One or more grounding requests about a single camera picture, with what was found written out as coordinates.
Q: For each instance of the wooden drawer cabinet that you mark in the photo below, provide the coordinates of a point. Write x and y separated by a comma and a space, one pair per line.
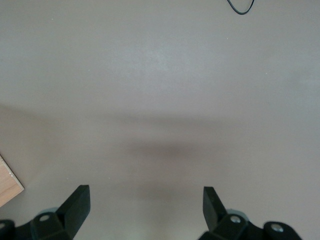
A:
7, 182

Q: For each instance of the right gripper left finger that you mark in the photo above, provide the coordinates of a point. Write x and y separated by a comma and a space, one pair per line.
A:
72, 212

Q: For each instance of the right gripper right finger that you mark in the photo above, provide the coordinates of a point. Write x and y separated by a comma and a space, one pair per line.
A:
215, 215

